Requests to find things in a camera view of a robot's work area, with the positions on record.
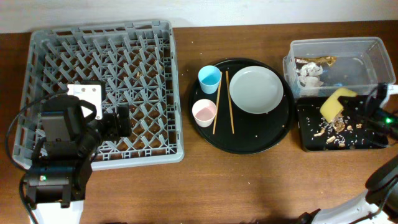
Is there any yellow bowl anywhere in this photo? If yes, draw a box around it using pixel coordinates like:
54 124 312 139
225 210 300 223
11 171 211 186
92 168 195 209
320 88 358 123

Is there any food scraps and rice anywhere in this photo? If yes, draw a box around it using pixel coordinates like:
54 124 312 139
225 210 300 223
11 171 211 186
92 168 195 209
297 105 375 152

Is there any gold snack wrapper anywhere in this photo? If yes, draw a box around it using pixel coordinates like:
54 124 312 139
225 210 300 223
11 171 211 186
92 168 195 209
295 56 337 67

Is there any white tissue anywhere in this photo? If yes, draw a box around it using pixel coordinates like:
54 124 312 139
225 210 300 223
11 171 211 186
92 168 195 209
296 62 323 88

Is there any pink plastic cup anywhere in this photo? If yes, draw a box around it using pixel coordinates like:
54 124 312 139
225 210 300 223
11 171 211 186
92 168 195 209
192 99 217 128

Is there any wooden chopstick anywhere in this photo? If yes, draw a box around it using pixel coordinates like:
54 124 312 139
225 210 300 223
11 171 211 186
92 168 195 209
212 72 223 135
226 70 235 134

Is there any blue plastic cup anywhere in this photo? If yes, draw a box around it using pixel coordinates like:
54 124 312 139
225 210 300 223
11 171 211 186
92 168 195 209
198 65 221 94

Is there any grey round plate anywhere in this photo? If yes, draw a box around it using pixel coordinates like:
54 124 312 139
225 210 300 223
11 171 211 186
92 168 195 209
229 66 284 114

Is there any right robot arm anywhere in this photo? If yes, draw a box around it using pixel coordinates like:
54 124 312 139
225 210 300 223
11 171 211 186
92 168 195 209
296 83 397 223

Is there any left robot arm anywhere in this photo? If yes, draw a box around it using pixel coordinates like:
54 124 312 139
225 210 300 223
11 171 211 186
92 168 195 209
19 81 132 223

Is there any grey dishwasher rack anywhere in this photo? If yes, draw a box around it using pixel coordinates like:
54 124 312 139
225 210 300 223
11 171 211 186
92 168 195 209
12 21 184 170

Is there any black rectangular tray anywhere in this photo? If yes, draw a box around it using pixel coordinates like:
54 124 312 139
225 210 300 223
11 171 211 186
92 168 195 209
296 97 388 152

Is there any clear plastic bin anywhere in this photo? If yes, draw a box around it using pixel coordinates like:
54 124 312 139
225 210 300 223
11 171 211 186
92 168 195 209
283 37 396 99

